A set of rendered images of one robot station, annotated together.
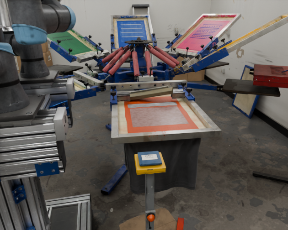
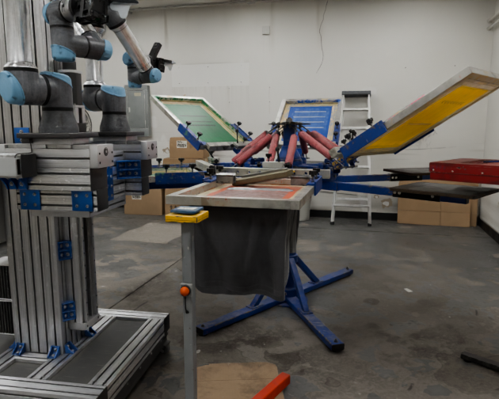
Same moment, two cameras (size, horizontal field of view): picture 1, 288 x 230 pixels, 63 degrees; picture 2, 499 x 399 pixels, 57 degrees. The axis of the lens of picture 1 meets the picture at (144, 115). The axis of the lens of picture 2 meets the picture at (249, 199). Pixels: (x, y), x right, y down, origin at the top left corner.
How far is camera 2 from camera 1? 111 cm
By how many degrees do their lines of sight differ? 25
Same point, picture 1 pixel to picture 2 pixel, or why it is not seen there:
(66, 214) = (128, 326)
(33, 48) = (114, 100)
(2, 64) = (57, 90)
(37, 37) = (64, 54)
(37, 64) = (116, 117)
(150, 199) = (186, 267)
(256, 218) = not seen: outside the picture
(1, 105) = (49, 125)
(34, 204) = (78, 270)
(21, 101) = (67, 126)
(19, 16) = (54, 39)
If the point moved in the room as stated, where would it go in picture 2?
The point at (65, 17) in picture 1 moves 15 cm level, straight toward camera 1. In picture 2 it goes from (97, 45) to (78, 37)
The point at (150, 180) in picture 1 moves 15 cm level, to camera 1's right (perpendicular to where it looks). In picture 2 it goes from (185, 237) to (221, 241)
